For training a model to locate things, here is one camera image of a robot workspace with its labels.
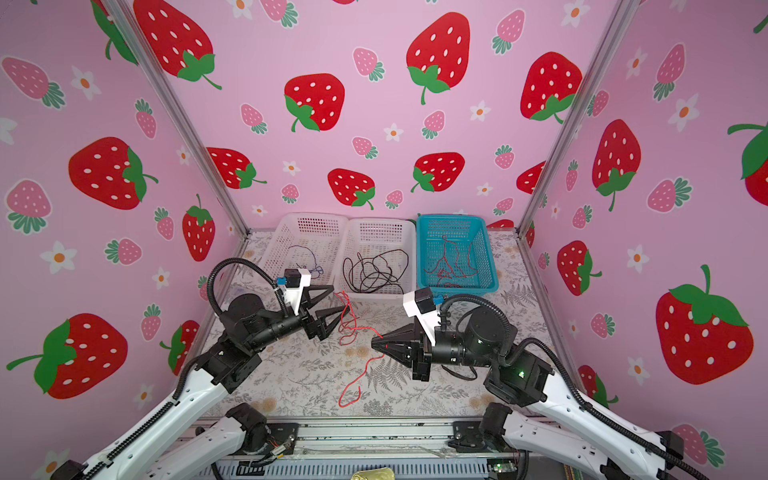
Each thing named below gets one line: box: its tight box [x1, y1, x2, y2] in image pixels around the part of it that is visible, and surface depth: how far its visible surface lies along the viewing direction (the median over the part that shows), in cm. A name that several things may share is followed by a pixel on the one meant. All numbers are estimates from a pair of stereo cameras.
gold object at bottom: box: [350, 467, 396, 480], surface depth 66 cm
